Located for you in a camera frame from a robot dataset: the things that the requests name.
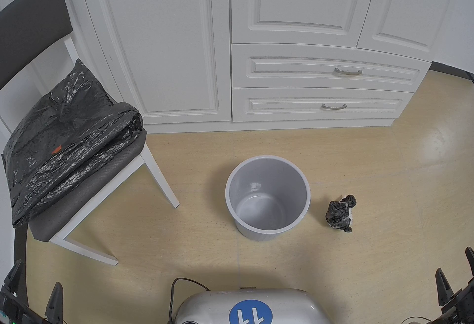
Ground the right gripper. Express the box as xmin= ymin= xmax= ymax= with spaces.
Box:
xmin=435 ymin=247 xmax=474 ymax=324

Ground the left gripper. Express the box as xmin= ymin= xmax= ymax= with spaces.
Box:
xmin=0 ymin=260 xmax=64 ymax=324

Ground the black plastic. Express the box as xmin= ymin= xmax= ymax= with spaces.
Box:
xmin=325 ymin=194 xmax=358 ymax=233

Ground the black plastic bag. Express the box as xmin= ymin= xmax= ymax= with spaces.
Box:
xmin=2 ymin=58 xmax=144 ymax=229

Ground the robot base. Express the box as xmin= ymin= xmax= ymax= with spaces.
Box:
xmin=174 ymin=287 xmax=334 ymax=324

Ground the white trash bin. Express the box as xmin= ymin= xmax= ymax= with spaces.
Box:
xmin=225 ymin=155 xmax=311 ymax=242

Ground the white chair with grey seat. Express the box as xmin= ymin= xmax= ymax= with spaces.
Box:
xmin=0 ymin=0 xmax=181 ymax=266

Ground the white wardrobe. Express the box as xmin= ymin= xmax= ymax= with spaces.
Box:
xmin=52 ymin=0 xmax=460 ymax=134

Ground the black cable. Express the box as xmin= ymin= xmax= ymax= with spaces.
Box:
xmin=168 ymin=277 xmax=210 ymax=323

